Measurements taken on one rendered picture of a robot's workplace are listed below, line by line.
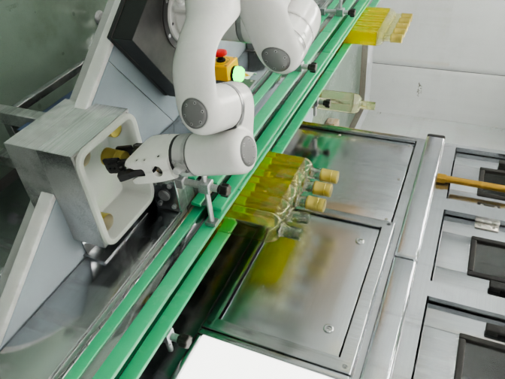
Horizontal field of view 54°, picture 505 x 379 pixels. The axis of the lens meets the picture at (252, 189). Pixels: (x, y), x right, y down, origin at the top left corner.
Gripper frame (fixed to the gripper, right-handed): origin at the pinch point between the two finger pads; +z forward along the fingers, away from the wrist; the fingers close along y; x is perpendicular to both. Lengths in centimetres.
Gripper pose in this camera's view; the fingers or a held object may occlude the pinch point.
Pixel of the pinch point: (120, 159)
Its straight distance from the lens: 97.5
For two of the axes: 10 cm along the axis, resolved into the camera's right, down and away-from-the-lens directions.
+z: -8.6, 0.2, 5.0
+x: -3.2, -8.0, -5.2
